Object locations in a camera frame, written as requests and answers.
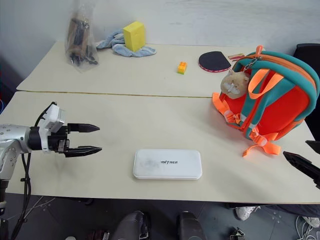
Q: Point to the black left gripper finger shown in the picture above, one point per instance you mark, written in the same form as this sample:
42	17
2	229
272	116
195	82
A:
83	127
83	151

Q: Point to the yellow and green toy brick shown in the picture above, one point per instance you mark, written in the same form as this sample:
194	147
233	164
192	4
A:
182	67

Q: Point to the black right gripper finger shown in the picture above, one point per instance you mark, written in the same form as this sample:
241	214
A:
314	145
303	166

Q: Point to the yellow sponge block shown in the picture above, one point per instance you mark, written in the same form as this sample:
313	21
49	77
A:
134	36

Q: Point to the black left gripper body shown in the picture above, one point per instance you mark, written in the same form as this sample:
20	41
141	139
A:
55	143

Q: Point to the light blue towel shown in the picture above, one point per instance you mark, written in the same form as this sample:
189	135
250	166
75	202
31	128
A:
140	51

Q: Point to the black chair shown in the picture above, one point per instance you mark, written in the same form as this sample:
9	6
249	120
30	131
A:
308	51

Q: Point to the white rectangular case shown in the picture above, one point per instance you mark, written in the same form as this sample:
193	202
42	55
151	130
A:
167	164

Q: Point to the clear plastic bag with items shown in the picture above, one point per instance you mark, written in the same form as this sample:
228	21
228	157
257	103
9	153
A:
80	42

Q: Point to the black table tennis paddle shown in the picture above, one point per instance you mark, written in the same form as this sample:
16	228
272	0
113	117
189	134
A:
213	61

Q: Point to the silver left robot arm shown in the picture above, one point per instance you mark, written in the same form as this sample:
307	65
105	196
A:
12	136

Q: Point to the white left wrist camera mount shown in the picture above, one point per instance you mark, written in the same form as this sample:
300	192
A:
53	119

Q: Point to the orange and teal backpack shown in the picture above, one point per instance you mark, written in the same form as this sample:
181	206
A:
277	105

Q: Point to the white sneaker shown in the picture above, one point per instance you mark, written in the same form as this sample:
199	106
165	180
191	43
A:
308	222
246	212

